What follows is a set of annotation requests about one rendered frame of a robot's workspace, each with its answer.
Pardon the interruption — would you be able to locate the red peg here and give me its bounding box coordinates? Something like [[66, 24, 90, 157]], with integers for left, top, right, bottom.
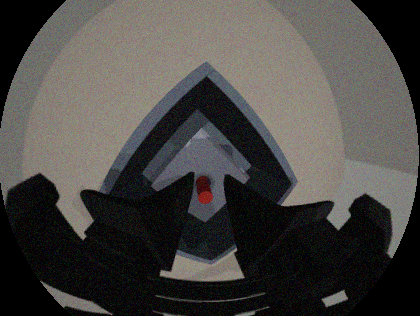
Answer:
[[195, 177, 213, 205]]

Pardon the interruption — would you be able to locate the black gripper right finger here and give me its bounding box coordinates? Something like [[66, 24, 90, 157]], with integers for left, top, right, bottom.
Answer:
[[225, 175, 335, 272]]

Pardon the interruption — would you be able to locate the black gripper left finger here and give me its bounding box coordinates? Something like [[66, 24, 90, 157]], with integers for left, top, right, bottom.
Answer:
[[80, 173, 194, 271]]

